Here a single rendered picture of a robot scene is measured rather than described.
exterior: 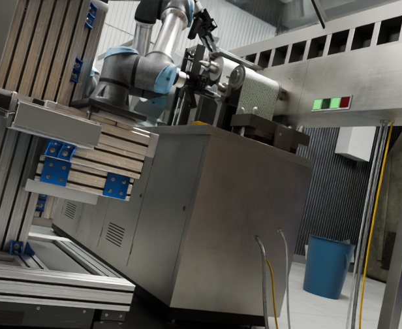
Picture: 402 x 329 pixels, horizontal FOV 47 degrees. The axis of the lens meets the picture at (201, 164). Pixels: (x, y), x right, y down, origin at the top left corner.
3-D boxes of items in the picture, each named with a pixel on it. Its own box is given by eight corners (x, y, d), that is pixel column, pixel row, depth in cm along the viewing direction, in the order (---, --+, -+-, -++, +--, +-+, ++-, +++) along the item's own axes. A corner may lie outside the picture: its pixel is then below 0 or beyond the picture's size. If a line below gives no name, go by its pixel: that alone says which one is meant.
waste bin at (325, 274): (322, 290, 450) (333, 235, 454) (358, 303, 412) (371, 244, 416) (287, 284, 426) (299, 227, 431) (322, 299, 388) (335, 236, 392)
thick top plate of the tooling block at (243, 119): (229, 125, 231) (232, 114, 232) (288, 146, 251) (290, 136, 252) (248, 125, 217) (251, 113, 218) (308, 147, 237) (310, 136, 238)
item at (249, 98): (234, 119, 237) (242, 84, 239) (268, 131, 249) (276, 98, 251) (234, 119, 237) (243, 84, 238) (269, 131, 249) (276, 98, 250)
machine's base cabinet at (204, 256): (40, 228, 410) (64, 135, 417) (108, 239, 442) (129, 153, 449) (162, 330, 193) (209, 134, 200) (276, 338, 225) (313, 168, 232)
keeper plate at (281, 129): (271, 146, 225) (277, 125, 226) (286, 151, 230) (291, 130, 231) (275, 146, 223) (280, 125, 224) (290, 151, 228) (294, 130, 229)
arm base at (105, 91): (95, 101, 158) (102, 74, 159) (82, 103, 171) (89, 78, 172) (134, 113, 166) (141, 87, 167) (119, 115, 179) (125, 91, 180)
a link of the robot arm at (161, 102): (143, 103, 218) (148, 81, 219) (166, 109, 219) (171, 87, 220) (141, 100, 211) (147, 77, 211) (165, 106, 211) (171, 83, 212)
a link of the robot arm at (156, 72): (129, 93, 171) (162, 9, 204) (168, 102, 172) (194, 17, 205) (131, 69, 162) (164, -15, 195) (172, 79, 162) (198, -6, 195)
